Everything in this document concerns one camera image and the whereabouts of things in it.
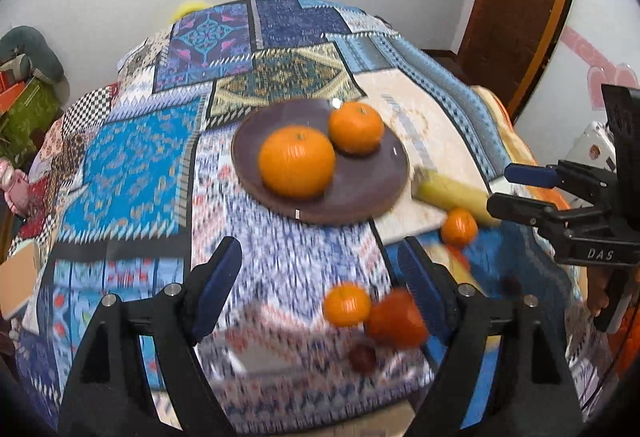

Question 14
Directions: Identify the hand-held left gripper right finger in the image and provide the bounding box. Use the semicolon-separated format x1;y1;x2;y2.
397;236;586;437

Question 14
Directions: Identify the large orange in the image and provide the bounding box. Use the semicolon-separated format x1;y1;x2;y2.
258;126;337;200

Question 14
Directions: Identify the brown round plate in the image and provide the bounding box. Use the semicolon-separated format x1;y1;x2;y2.
231;98;411;225

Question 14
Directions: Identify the grey-green cushion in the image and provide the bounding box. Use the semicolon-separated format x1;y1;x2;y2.
0;26;66;85

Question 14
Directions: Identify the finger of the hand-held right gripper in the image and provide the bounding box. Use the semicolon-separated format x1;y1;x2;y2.
486;193;608;240
504;159;618;198

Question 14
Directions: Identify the yellow fruit wedge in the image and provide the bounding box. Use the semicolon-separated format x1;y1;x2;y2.
412;169;501;228

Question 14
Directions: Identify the light wooden board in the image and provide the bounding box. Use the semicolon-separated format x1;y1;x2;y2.
0;242;43;320

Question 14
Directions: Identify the person's right hand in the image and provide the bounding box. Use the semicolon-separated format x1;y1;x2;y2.
586;266;609;318

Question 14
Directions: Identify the small orange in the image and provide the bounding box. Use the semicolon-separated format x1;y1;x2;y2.
323;283;372;329
440;208;479;248

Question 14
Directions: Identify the pink plush toy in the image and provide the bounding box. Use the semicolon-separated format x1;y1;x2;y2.
0;157;33;218

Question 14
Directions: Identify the patchwork printed blanket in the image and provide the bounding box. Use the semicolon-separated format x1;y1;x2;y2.
10;0;591;435

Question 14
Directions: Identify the red-orange tomato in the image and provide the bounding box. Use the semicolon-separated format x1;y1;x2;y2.
365;289;430;349

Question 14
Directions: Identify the medium orange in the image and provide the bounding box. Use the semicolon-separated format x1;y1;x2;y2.
328;102;385;155

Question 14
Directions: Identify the dark red plum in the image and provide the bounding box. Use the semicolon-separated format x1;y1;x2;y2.
348;344;378;374

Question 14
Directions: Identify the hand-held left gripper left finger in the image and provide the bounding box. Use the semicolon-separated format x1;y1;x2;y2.
59;236;243;437

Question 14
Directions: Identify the orange box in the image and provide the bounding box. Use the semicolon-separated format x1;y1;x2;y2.
0;72;28;108

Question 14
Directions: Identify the orange quilt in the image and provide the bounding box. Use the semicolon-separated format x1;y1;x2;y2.
472;86;573;210

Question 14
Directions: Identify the white printed bag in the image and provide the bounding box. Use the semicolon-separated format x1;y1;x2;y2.
570;119;618;178

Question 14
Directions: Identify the yellow plastic object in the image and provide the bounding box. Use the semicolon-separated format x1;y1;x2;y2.
170;0;208;22

